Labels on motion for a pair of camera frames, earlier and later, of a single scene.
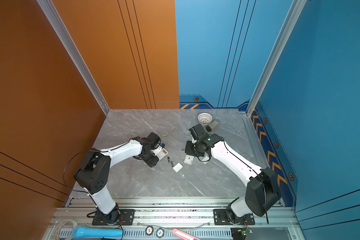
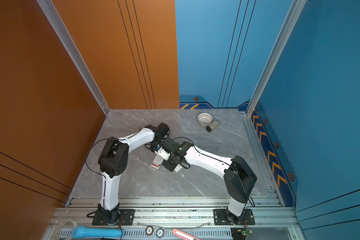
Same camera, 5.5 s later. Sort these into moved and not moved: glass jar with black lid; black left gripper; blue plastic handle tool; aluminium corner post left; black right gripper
Moved: black right gripper; black left gripper
Not moved: aluminium corner post left; glass jar with black lid; blue plastic handle tool
